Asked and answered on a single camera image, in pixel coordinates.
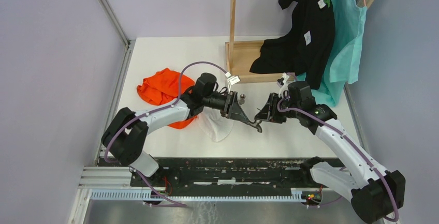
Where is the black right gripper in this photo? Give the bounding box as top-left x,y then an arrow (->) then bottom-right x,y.
255,92 -> 301,124

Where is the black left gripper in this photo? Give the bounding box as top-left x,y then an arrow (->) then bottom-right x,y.
203,91 -> 248,123

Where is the silver angle valve fitting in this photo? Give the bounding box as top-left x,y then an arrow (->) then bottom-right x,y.
238,94 -> 246,105

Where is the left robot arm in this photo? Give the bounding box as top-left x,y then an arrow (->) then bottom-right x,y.
101,73 -> 262,186

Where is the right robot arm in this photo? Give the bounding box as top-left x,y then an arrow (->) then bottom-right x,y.
255,81 -> 406,223

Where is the white bucket hat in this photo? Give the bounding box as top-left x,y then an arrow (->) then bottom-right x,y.
196,107 -> 234,142

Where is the wooden clothes rack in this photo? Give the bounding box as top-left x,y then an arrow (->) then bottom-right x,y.
225,0 -> 282,83

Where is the black t-shirt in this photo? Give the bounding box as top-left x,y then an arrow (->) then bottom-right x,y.
250,0 -> 335,90

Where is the orange cloth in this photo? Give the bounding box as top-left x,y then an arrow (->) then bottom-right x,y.
136,68 -> 197,129

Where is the teal garment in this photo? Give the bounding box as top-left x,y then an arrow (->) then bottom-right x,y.
312,0 -> 367,107

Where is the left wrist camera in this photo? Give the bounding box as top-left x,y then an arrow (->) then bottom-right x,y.
227,76 -> 241,87

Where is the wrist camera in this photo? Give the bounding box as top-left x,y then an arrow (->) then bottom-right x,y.
276,72 -> 290,87
227,76 -> 241,87

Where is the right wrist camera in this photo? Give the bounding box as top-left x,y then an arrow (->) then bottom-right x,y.
276,72 -> 290,87

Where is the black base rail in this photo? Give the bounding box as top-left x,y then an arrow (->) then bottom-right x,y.
148,157 -> 326,197

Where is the aluminium frame rail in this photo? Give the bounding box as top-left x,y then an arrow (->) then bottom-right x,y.
67,39 -> 152,224

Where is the white cable duct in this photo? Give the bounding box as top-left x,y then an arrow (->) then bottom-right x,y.
90,188 -> 310,203

